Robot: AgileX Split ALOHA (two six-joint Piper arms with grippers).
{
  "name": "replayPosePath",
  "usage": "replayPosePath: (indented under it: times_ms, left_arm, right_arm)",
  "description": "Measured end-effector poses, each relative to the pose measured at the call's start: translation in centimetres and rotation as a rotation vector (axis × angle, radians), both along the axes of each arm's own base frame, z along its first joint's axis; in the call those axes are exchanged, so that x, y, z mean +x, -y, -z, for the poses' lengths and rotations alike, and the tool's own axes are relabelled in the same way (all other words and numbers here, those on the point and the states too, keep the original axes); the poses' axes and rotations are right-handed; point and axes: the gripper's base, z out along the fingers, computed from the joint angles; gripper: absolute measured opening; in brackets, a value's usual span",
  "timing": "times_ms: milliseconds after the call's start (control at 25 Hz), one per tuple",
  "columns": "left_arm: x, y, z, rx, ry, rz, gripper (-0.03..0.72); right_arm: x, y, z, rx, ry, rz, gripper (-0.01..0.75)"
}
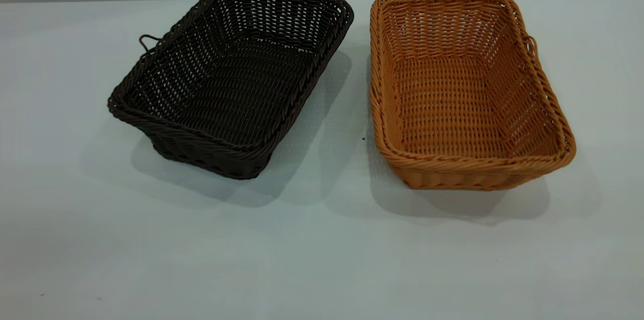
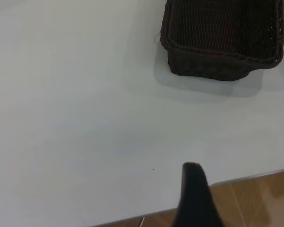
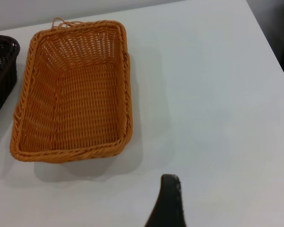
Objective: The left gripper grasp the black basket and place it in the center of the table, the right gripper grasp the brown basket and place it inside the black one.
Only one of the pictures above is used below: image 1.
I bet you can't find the black wicker basket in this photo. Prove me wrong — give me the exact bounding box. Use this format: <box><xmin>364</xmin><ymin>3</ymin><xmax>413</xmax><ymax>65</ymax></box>
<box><xmin>107</xmin><ymin>0</ymin><xmax>354</xmax><ymax>180</ymax></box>

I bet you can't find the orange wicker basket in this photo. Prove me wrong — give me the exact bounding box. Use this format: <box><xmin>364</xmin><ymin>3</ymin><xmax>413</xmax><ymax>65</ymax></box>
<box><xmin>370</xmin><ymin>0</ymin><xmax>577</xmax><ymax>191</ymax></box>

